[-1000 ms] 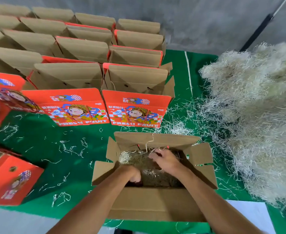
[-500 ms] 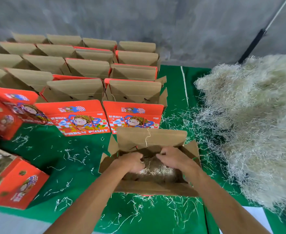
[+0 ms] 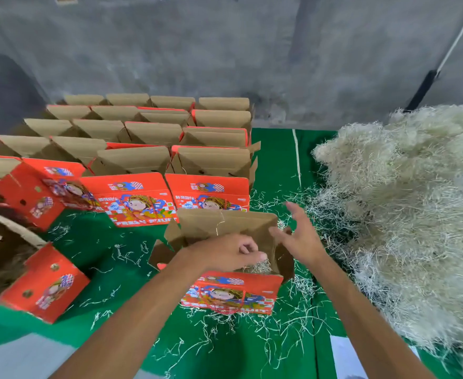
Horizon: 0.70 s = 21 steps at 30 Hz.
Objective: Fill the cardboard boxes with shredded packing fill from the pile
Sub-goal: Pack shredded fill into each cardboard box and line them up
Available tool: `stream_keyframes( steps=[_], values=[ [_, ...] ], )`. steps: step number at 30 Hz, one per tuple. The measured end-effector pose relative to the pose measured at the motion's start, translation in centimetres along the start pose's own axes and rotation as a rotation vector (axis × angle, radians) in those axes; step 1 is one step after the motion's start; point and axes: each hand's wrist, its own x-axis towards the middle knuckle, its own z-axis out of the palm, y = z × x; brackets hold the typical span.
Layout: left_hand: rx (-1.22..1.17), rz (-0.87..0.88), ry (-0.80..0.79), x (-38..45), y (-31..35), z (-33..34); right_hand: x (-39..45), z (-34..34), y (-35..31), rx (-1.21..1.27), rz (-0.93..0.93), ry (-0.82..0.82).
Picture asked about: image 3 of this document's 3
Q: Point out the person's right hand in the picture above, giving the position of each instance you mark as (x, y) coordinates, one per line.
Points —
(304, 242)

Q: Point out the person's left hand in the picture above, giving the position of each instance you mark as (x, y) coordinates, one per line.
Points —
(223, 252)

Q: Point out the red printed cardboard box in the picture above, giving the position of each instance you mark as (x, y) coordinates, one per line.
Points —
(46, 288)
(223, 296)

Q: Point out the pile of shredded paper filler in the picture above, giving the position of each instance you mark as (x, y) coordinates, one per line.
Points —
(405, 201)

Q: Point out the group of red fruit boxes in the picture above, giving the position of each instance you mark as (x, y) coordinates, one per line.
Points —
(137, 130)

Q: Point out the person's right forearm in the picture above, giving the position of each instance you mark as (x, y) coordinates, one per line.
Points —
(366, 327)

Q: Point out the person's left forearm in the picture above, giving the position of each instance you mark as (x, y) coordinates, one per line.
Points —
(129, 327)

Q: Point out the white printed paper sheet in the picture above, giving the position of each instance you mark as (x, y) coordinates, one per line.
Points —
(346, 359)

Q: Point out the white pole with black grip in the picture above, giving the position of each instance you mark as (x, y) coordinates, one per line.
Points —
(421, 90)

